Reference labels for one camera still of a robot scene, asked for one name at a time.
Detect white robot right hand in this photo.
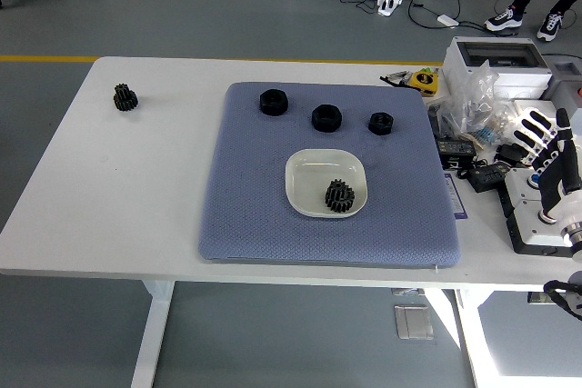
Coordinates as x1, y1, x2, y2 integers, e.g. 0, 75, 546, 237
508, 105, 582, 235

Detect large black gear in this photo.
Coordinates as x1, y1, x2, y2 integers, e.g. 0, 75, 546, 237
325, 185, 356, 214

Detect white square dish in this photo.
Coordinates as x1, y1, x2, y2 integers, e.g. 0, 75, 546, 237
285, 148, 368, 219

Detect white button control box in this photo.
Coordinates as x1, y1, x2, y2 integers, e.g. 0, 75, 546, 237
497, 167, 582, 256

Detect white flat box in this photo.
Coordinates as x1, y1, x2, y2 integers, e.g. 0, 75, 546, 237
513, 97, 558, 116

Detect small black hex nut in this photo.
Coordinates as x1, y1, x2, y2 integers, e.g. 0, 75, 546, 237
368, 112, 395, 136

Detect medium black hex nut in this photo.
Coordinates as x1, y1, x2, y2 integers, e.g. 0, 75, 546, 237
311, 104, 343, 133

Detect large black hex nut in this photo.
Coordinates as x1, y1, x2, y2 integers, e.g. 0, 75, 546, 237
259, 88, 288, 115

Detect small black device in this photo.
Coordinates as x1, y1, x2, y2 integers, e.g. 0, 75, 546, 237
495, 143, 524, 165

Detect black power adapter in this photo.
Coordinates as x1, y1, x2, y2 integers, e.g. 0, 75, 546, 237
467, 164, 507, 193

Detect bag of blue components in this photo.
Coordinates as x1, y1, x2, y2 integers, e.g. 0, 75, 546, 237
463, 126, 497, 148

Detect flat black adapter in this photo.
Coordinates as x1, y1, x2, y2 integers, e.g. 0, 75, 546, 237
436, 137, 477, 157

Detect blue white label card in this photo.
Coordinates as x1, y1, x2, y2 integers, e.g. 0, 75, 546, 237
443, 173, 469, 220

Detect clear plastic parts bag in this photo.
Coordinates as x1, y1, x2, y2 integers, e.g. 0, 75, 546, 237
438, 60, 515, 139

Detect yellow tape measure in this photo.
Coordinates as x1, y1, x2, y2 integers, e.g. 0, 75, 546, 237
406, 68, 440, 97

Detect white table leg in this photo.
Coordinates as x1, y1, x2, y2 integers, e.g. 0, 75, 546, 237
130, 279, 176, 388
454, 288, 499, 388

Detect metal pliers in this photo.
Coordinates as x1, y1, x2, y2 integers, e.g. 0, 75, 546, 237
379, 70, 413, 88

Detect metal floor plate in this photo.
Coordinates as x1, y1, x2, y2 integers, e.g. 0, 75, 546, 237
393, 304, 434, 341

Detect white power strip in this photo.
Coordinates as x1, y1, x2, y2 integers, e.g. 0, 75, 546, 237
376, 0, 405, 16

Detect blue-grey textured mat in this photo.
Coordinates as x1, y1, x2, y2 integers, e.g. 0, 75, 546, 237
196, 81, 463, 270

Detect black double gear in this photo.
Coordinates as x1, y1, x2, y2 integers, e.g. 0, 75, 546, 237
113, 83, 139, 112

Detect white electrical enclosure box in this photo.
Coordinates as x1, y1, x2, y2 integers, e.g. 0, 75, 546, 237
441, 35, 556, 101

